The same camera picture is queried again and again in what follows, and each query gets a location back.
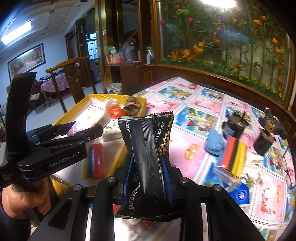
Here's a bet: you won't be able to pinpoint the yellow cardboard box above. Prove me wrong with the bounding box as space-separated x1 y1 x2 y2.
50 94 148 186

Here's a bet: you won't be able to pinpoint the red plastic bag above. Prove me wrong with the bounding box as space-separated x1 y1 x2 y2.
107 105 125 118

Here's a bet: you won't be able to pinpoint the pink cups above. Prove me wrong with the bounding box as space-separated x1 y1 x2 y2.
106 54 123 65

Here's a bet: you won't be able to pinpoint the wooden chair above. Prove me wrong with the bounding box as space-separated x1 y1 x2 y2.
46 55 97 114

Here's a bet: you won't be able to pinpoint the orange black yellow sponge pack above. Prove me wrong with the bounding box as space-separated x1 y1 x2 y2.
218 136 248 175

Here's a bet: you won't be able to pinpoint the brown fabric bundle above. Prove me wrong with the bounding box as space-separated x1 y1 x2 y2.
124 96 142 117

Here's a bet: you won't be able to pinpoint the person's left forearm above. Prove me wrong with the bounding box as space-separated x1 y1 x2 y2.
0 207 31 241

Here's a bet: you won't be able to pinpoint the black snack packet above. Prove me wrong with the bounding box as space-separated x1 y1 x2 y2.
114 111 183 223

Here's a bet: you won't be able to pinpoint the white bucket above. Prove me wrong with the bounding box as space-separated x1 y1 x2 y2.
106 82 122 94

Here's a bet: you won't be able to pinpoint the white crumpled cloth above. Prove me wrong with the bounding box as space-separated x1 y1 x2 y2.
242 163 263 183

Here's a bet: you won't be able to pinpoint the white bottle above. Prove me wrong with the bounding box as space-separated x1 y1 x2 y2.
146 46 154 65

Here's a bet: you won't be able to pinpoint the person's left hand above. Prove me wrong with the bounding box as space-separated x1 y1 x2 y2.
1 185 51 217

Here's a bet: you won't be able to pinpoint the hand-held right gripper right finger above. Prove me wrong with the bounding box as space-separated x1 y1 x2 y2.
161 155 266 241

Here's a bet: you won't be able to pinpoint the table with purple cloth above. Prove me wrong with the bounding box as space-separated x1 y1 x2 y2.
40 73 70 93

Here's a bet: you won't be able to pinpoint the framed wall painting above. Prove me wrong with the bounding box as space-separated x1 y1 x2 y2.
8 43 46 80

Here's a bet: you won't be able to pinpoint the black motor with shaft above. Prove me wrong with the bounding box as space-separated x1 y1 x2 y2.
222 111 250 139

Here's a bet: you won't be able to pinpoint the blue tissue packet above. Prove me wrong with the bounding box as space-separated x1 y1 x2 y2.
229 183 250 205

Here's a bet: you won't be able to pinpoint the black motor with wooden spool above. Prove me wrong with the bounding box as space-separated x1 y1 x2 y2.
253 120 278 156

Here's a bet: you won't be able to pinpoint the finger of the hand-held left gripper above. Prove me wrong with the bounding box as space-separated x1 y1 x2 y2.
33 126 105 152
25 124 70 143

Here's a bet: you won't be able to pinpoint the blue cloth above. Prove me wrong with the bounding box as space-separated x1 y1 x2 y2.
206 130 225 156

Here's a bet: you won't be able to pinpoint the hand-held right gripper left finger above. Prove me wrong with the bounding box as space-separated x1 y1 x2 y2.
28 154 134 241

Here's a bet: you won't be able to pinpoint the purple framed eyeglasses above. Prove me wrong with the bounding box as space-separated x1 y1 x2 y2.
269 144 296 188

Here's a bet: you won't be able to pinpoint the glass flower display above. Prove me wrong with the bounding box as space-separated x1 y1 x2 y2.
158 0 293 105

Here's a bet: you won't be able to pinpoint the grey thermos jug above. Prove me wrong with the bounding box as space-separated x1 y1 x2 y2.
120 39 137 63

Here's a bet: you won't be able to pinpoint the ceiling light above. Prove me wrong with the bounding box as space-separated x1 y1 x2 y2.
1 20 32 45

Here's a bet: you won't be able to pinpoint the black metal gear housing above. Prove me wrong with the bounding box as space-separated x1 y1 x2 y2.
259 107 288 139

